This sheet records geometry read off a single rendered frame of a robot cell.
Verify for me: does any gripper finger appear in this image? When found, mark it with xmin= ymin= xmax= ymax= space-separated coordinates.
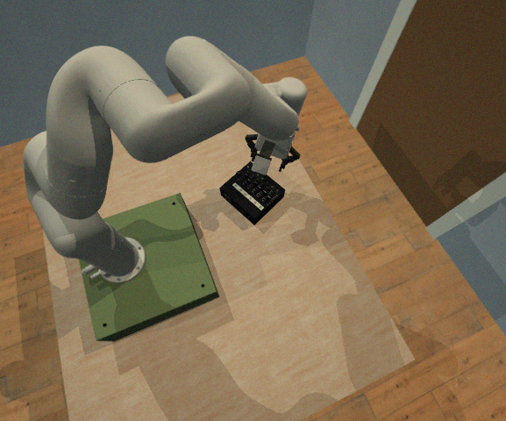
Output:
xmin=245 ymin=134 xmax=258 ymax=161
xmin=279 ymin=147 xmax=301 ymax=172

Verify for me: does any black lighting desk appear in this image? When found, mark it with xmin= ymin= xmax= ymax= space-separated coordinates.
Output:
xmin=220 ymin=162 xmax=285 ymax=225

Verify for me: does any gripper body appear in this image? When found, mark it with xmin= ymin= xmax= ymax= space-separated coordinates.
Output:
xmin=255 ymin=132 xmax=296 ymax=159

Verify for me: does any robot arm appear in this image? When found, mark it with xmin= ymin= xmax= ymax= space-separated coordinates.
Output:
xmin=23 ymin=36 xmax=307 ymax=283

